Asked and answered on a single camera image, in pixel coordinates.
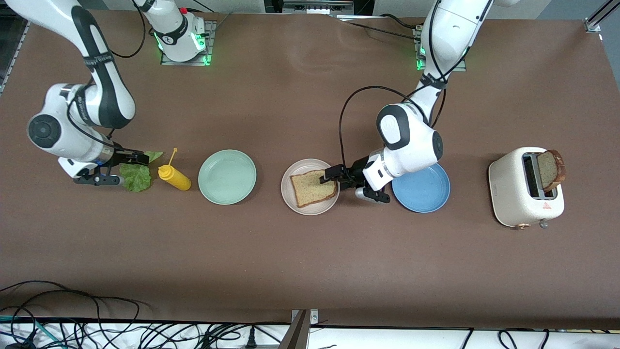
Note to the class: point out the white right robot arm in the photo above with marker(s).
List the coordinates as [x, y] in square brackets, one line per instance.
[101, 97]

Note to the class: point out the mint green plate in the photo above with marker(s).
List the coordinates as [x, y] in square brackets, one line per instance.
[226, 177]

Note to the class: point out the short aluminium profile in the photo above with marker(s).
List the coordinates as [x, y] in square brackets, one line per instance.
[598, 19]

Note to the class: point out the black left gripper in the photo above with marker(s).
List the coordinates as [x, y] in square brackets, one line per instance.
[355, 174]

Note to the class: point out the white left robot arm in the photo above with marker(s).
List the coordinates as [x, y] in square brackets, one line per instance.
[411, 138]

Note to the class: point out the long aluminium frame profile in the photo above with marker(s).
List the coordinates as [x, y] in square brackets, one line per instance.
[14, 55]

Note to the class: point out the green lettuce leaf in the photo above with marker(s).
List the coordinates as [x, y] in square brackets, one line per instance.
[138, 179]

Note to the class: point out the grey metal beam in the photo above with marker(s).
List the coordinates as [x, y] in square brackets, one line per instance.
[295, 337]

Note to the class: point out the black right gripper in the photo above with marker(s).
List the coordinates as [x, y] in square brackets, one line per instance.
[119, 156]

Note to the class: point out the black power plug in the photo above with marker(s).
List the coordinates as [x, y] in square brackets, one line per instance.
[251, 339]

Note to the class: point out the brown toasted bread slice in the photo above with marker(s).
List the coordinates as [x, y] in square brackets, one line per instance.
[550, 169]
[310, 189]

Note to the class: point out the small silver bracket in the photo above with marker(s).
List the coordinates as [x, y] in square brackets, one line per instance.
[314, 317]

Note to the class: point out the dark equipment rack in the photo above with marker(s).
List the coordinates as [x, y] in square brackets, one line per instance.
[315, 6]

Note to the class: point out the beige plate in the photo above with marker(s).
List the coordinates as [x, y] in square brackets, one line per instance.
[310, 211]

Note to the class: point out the white two-slot toaster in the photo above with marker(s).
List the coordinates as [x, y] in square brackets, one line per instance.
[508, 194]

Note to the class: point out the yellow mustard squeeze bottle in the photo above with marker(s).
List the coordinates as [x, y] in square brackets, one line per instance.
[177, 180]

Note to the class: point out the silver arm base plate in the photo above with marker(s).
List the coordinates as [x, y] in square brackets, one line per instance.
[461, 69]
[184, 63]

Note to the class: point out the blue plate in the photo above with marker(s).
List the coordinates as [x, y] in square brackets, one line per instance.
[426, 194]

